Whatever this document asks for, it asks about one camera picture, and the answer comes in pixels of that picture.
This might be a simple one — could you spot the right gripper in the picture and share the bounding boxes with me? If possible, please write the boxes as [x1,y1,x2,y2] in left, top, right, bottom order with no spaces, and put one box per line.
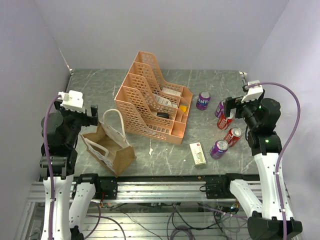
[223,95,263,130]

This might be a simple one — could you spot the purple Fanta can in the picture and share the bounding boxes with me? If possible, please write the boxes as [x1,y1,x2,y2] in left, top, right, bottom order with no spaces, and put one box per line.
[196,91,211,111]

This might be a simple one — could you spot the brown canvas tote bag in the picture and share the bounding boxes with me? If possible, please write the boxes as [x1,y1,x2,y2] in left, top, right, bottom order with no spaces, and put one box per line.
[80,109,136,178]

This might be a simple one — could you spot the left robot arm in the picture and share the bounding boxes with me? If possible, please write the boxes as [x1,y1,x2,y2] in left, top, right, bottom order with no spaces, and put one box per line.
[40,103,102,240]

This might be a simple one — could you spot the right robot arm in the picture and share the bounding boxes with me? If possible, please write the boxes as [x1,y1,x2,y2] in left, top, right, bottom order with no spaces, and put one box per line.
[220,97,303,240]

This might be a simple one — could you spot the purple soda can rear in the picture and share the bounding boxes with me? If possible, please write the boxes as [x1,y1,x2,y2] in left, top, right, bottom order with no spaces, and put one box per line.
[214,100,225,119]

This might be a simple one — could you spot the purple soda can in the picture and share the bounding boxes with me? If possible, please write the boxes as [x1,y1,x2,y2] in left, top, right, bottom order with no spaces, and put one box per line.
[214,100,225,119]
[210,139,229,160]

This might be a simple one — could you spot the red soda can rear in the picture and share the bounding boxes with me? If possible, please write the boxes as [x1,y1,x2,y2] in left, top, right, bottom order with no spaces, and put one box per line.
[217,111,235,130]

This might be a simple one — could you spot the red soda can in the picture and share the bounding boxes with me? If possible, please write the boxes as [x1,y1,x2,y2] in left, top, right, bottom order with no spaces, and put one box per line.
[223,127,243,147]
[217,111,235,130]

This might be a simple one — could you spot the red soda can front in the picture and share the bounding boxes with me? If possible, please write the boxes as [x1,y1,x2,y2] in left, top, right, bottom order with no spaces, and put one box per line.
[223,127,243,147]

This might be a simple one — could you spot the purple soda can front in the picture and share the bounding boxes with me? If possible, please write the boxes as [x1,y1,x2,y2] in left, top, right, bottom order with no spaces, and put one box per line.
[210,139,229,160]

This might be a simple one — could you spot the yellow sticky notes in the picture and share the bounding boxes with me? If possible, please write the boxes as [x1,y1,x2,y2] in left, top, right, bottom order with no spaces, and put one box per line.
[178,104,188,113]

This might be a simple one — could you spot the peach plastic file organizer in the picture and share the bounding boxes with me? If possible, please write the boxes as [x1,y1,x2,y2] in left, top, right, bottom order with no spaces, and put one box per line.
[114,51,193,145]

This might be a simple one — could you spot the white papers in organizer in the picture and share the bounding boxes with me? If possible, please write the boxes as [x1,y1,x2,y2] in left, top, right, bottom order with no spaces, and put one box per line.
[153,87,182,108]

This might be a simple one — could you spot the white green cardboard box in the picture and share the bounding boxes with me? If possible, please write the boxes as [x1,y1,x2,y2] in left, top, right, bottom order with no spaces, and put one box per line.
[189,142,206,166]

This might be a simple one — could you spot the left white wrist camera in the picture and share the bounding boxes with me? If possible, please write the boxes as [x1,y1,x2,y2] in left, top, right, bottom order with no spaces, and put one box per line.
[58,90,85,113]

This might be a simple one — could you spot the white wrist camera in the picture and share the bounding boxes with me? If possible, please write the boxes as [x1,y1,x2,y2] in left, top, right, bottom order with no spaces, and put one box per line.
[58,90,85,113]
[241,80,264,103]

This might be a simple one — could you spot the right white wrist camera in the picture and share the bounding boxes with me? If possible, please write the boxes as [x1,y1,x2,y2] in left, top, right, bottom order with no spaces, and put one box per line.
[241,80,264,103]

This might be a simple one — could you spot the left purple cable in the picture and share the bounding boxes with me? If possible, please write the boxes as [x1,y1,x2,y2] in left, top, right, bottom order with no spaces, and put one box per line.
[42,96,63,240]

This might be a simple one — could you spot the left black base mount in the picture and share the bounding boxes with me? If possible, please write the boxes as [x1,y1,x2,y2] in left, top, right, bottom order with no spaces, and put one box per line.
[95,176,118,200]

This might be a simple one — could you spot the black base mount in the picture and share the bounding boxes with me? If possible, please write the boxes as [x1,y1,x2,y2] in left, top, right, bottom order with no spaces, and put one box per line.
[95,176,118,200]
[199,175,233,199]

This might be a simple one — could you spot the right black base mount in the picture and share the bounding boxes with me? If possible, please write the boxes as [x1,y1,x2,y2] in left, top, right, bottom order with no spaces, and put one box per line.
[199,175,233,199]

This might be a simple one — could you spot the aluminium mounting rail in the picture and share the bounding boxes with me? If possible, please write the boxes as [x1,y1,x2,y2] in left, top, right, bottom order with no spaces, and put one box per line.
[27,181,263,204]

